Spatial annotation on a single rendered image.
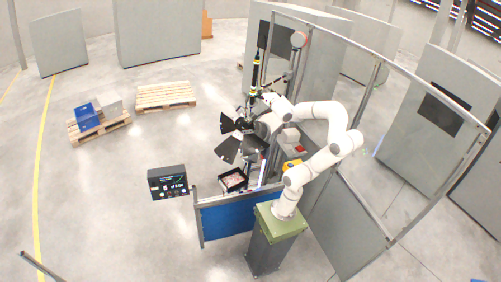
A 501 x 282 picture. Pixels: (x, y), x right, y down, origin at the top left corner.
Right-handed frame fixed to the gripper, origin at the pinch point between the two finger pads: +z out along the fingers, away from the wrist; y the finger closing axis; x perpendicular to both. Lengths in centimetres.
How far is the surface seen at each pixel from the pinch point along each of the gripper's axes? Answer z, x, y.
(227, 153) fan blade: 18, -68, -17
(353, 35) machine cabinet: 403, -27, 491
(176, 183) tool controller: -23, -48, -65
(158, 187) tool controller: -23, -49, -77
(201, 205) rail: -20, -83, -49
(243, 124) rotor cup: 22.7, -42.5, -3.2
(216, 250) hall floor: -26, -166, -39
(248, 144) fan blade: 3.9, -48.0, -4.9
